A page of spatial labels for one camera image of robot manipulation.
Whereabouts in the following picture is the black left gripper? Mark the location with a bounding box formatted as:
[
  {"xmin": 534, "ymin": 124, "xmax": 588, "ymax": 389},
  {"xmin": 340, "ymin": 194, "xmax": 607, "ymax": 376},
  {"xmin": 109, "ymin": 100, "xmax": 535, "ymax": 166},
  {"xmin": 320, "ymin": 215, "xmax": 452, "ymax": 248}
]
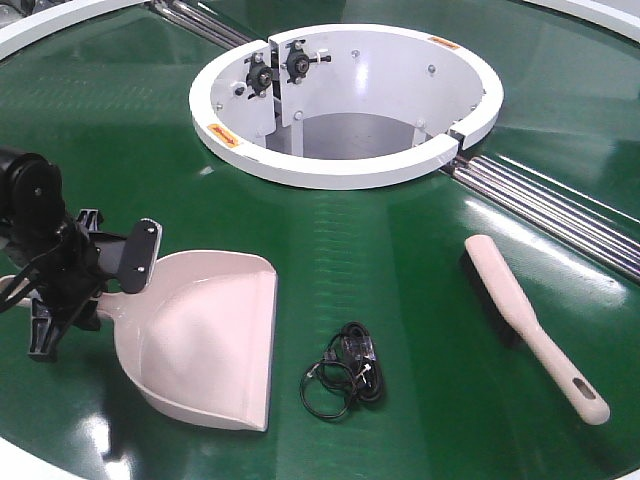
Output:
[{"xmin": 28, "ymin": 209, "xmax": 162, "ymax": 361}]

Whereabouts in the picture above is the pink plastic dustpan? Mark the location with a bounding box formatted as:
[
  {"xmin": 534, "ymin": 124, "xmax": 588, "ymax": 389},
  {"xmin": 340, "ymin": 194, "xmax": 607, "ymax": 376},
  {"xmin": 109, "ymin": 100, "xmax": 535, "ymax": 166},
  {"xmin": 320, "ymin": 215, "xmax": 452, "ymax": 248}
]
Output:
[{"xmin": 0, "ymin": 250, "xmax": 279, "ymax": 433}]

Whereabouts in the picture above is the black cable bundle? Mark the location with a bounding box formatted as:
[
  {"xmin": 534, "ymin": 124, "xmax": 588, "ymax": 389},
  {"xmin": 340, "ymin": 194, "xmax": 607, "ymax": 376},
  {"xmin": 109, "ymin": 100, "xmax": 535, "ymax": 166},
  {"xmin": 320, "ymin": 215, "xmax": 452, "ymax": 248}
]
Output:
[{"xmin": 300, "ymin": 321, "xmax": 387, "ymax": 421}]

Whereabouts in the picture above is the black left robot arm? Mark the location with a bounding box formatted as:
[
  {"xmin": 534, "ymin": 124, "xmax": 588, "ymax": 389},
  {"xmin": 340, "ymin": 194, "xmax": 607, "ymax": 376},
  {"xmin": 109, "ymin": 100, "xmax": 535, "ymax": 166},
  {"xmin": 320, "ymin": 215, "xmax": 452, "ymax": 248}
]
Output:
[{"xmin": 1, "ymin": 147, "xmax": 161, "ymax": 362}]

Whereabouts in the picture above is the orange warning sticker front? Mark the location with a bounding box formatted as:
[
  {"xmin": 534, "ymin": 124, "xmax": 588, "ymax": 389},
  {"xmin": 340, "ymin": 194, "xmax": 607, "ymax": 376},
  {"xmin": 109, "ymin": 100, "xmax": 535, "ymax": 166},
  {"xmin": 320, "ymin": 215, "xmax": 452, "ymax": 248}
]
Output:
[{"xmin": 207, "ymin": 124, "xmax": 241, "ymax": 148}]

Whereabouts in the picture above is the orange warning sticker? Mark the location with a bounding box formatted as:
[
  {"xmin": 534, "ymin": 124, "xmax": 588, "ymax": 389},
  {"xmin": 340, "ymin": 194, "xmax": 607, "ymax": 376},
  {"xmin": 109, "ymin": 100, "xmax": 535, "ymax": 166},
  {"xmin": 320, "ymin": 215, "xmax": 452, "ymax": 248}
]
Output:
[
  {"xmin": 207, "ymin": 124, "xmax": 241, "ymax": 148},
  {"xmin": 429, "ymin": 36, "xmax": 460, "ymax": 50}
]

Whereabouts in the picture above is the white outer rim top left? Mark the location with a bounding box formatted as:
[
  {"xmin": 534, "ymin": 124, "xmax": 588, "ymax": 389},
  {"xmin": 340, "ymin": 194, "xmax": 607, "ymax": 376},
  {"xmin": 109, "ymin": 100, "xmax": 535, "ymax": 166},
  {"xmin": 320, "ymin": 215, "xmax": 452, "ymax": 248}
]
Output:
[{"xmin": 1, "ymin": 0, "xmax": 143, "ymax": 60}]

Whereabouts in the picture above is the white rim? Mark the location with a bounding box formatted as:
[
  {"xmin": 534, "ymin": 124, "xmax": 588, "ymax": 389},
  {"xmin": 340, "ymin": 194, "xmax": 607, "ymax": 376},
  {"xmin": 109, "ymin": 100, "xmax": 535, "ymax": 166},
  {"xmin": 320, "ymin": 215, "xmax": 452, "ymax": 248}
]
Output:
[
  {"xmin": 1, "ymin": 0, "xmax": 143, "ymax": 60},
  {"xmin": 527, "ymin": 0, "xmax": 639, "ymax": 42}
]

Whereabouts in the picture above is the steel rollers top seam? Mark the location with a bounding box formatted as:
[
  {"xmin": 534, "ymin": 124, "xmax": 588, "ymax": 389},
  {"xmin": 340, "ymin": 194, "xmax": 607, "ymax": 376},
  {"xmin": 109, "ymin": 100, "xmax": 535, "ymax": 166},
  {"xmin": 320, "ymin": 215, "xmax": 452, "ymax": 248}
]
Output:
[{"xmin": 148, "ymin": 0, "xmax": 252, "ymax": 49}]

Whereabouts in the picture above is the steel rollers seam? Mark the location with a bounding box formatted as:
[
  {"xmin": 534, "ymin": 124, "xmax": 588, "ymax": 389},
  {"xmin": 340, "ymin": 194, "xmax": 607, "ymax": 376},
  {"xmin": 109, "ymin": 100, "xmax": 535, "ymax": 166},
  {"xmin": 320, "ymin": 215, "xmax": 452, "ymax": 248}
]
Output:
[
  {"xmin": 148, "ymin": 0, "xmax": 252, "ymax": 49},
  {"xmin": 441, "ymin": 155, "xmax": 639, "ymax": 282}
]

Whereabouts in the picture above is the orange warning sticker rear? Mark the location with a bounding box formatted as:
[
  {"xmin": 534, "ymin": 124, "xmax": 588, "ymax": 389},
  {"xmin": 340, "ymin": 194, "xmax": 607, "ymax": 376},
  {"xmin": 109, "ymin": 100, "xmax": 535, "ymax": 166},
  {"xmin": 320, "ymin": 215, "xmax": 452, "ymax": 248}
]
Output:
[{"xmin": 429, "ymin": 36, "xmax": 460, "ymax": 50}]

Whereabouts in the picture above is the steel rollers right seam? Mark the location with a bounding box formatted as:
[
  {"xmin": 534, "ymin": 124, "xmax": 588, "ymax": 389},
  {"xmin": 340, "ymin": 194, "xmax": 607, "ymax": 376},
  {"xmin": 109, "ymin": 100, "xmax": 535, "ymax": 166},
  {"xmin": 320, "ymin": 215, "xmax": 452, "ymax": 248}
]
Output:
[{"xmin": 441, "ymin": 155, "xmax": 639, "ymax": 282}]

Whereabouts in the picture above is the white outer rim top right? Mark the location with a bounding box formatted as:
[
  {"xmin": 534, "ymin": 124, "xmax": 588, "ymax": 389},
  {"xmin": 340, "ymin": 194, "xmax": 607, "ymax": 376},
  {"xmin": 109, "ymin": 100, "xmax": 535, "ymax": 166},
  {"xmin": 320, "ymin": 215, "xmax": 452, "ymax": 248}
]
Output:
[{"xmin": 527, "ymin": 0, "xmax": 639, "ymax": 42}]

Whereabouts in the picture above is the black bearing mount left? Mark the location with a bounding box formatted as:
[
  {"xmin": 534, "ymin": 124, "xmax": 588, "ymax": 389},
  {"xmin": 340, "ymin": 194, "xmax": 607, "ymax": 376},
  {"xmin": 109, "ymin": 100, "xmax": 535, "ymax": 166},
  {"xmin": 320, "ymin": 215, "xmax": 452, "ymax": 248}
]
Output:
[{"xmin": 245, "ymin": 52, "xmax": 273, "ymax": 99}]

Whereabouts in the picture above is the black bearing mount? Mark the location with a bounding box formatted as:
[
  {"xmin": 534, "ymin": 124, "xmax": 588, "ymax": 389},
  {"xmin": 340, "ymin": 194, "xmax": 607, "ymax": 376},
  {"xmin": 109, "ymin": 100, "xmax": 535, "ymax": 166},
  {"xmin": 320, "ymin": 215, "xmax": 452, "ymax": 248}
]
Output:
[
  {"xmin": 245, "ymin": 52, "xmax": 273, "ymax": 99},
  {"xmin": 281, "ymin": 39, "xmax": 332, "ymax": 85}
]

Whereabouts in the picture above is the black bearing mount right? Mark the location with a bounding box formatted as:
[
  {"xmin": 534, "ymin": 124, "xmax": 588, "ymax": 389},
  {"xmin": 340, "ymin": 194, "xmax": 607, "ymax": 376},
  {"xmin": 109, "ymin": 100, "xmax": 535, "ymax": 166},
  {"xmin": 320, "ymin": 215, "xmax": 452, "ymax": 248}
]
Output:
[{"xmin": 281, "ymin": 39, "xmax": 332, "ymax": 85}]

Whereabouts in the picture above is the white central conveyor ring housing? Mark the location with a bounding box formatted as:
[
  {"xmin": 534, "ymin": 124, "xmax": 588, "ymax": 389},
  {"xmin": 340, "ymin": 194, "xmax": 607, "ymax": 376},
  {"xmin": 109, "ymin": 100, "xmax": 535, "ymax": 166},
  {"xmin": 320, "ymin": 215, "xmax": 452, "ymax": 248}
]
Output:
[{"xmin": 189, "ymin": 24, "xmax": 504, "ymax": 190}]

